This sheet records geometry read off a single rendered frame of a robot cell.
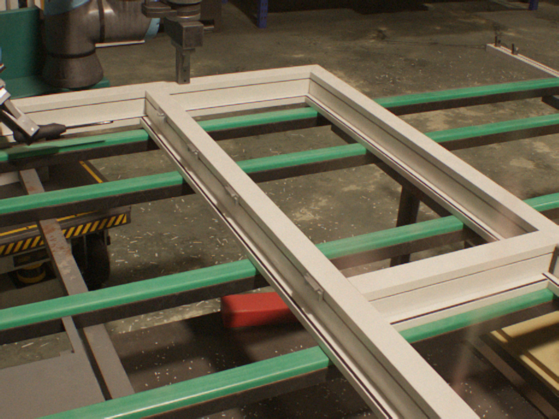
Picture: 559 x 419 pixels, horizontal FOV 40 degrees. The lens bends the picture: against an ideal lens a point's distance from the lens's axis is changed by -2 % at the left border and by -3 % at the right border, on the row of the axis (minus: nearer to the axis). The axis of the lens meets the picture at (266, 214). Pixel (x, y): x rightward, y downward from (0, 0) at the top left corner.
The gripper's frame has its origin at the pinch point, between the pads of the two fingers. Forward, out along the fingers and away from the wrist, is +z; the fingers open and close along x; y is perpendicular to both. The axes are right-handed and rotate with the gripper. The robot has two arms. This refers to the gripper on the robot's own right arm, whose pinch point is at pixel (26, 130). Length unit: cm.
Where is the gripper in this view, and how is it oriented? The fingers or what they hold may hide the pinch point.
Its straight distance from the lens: 159.7
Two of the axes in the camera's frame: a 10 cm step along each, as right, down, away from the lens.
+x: -3.5, 2.3, 9.1
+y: 5.7, -7.1, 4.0
